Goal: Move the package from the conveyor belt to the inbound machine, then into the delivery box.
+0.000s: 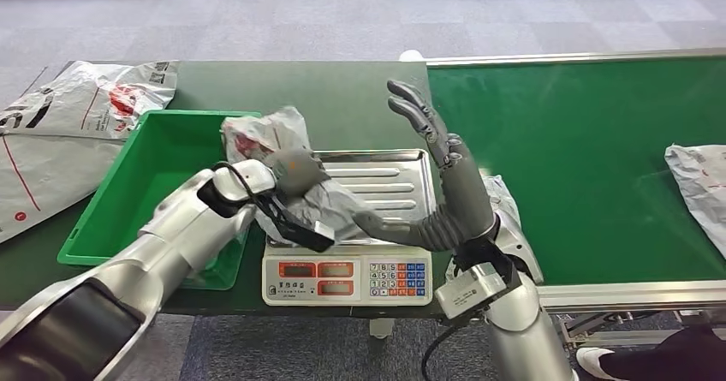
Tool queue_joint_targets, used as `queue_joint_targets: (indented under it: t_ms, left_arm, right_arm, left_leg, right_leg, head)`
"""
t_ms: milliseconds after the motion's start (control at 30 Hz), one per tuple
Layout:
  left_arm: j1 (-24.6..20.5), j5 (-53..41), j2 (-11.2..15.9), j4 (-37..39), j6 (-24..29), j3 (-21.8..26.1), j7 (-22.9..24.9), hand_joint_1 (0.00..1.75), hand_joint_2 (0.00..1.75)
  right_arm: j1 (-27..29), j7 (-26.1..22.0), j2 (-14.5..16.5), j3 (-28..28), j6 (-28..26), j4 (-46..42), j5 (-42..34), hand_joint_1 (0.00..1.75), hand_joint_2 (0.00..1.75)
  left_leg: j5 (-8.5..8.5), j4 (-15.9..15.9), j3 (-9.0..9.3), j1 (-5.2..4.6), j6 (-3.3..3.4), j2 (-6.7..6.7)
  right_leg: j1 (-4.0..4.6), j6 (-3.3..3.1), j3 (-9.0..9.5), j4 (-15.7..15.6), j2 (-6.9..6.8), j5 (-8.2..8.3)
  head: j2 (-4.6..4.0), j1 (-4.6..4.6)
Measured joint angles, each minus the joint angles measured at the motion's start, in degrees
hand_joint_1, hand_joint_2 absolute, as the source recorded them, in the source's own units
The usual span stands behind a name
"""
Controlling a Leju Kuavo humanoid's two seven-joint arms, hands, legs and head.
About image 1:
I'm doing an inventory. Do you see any green belt conveyor silver frame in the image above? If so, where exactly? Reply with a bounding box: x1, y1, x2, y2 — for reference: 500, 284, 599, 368
425, 46, 726, 348

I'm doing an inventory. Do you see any grey mailer package red print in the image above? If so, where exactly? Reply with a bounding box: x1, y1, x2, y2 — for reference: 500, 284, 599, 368
664, 142, 726, 261

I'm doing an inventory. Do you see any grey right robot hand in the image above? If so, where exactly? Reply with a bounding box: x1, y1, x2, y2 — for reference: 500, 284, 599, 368
350, 79, 498, 253

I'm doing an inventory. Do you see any person's leg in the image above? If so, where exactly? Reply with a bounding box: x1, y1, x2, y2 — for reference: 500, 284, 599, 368
574, 325, 726, 381

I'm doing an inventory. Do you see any white electronic scale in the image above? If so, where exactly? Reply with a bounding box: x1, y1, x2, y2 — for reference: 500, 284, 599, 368
261, 244, 436, 308

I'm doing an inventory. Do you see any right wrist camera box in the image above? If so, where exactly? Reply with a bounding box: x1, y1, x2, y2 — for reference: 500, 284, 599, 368
434, 253, 523, 322

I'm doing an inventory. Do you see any small grey mailer package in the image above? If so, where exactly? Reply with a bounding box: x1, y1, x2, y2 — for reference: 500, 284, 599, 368
219, 105, 371, 247

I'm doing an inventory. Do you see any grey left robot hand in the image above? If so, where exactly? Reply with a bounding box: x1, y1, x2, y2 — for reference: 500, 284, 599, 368
263, 148, 334, 199

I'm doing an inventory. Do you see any black right camera cable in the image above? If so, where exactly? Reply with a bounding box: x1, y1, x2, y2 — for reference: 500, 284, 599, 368
420, 320, 461, 381

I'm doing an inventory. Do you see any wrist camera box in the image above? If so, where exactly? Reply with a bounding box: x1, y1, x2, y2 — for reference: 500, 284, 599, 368
434, 253, 523, 322
254, 193, 336, 254

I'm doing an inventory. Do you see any green plastic crate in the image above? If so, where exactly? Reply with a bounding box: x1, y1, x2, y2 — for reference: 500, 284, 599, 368
57, 109, 264, 292

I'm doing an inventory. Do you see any large grey courier bag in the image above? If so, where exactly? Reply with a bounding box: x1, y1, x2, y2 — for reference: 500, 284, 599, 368
0, 125, 123, 246

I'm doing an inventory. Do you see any black left camera cable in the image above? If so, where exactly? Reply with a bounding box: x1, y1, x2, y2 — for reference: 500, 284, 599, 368
211, 161, 258, 199

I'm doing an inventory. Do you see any flat grey courier bag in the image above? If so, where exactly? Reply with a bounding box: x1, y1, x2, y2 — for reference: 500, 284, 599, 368
0, 59, 179, 136

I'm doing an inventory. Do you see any white table foot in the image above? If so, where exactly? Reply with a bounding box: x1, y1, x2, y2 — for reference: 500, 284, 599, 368
367, 317, 397, 341

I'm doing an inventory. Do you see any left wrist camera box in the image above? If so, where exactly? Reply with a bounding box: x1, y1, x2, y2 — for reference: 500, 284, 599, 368
254, 193, 336, 254

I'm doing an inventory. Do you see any dark green table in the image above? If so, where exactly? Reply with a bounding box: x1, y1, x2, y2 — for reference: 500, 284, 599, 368
0, 59, 455, 318

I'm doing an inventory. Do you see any black camera cable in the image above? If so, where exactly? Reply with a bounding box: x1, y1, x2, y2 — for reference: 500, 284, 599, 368
211, 161, 258, 199
420, 320, 461, 381

